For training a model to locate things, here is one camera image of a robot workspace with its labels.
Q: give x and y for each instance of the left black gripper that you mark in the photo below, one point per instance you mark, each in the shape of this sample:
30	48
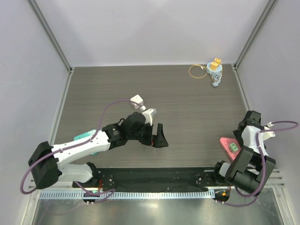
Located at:
158	140

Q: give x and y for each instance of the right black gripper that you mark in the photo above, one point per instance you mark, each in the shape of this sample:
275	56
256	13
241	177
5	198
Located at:
252	116

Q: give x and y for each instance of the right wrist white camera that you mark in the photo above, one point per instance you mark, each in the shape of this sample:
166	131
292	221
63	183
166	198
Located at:
268	134

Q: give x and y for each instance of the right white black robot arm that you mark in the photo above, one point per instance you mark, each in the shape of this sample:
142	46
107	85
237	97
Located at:
252	166

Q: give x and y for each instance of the pink triangular power socket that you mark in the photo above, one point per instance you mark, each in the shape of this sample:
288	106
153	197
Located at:
224	142

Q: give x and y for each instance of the yellow connector block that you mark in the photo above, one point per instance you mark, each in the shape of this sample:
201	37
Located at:
215	64

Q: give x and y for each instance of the green cube plug adapter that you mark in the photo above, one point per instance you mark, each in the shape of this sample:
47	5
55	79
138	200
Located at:
233	147

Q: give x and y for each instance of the slotted cable duct strip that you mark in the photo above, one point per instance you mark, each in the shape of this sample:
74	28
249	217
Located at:
77	194

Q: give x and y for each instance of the white cube plug adapter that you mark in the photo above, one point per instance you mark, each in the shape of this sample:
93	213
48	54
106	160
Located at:
137	102

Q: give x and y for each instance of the aluminium frame rail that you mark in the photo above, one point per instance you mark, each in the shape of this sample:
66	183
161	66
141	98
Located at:
275	180

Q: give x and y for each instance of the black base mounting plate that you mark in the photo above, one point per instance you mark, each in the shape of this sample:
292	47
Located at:
150	177

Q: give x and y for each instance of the teal triangular power socket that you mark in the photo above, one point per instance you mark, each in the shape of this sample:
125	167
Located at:
84	135

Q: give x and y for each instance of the light blue cable holder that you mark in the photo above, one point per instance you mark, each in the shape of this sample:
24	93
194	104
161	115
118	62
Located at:
215	75

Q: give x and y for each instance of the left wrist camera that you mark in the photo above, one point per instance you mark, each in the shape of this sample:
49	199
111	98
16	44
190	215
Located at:
148	113

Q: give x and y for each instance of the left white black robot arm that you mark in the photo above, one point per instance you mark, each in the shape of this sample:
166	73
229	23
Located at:
51	164

